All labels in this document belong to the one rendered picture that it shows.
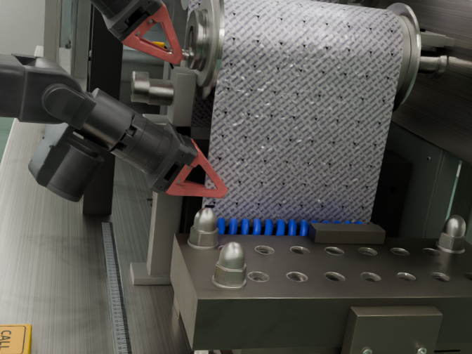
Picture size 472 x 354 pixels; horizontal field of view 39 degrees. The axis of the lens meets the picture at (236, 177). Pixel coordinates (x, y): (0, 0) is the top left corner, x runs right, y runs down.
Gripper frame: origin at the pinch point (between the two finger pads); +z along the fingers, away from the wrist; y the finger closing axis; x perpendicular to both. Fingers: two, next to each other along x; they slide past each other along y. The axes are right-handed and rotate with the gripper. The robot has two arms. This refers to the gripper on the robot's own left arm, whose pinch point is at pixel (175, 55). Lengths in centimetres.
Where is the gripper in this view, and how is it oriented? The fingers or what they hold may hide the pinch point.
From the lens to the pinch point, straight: 84.8
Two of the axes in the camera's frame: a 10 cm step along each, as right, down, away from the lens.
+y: 2.6, 4.2, -8.7
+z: 6.3, 6.1, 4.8
